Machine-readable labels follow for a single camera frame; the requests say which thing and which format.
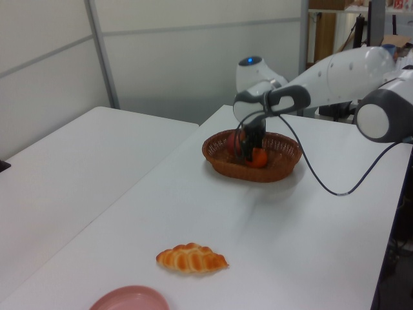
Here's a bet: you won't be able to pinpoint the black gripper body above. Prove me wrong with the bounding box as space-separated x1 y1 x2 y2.
242 118 267 143

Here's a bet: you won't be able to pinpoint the toy orange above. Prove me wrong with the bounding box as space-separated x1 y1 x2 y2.
245 148 268 169

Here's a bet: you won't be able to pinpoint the red toy apple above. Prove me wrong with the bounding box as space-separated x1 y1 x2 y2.
225 130 246 156

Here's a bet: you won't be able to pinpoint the braided toy bread loaf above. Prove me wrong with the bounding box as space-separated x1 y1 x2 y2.
156 242 230 274

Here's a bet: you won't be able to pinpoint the brown woven basket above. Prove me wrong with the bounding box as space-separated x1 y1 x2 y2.
201 129 303 184

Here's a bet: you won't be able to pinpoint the pink plate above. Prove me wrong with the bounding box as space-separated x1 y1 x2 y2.
88 285 171 310

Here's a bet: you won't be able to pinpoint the brown cardboard panel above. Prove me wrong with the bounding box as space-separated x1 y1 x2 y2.
314 12 337 63

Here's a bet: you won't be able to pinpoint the black monitor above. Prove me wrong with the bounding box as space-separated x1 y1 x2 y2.
367 0 387 48

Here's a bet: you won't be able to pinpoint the open cardboard box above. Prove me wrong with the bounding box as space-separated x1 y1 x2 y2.
383 34 412 50

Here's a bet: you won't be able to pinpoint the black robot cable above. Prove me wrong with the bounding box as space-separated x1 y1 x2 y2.
234 108 403 196

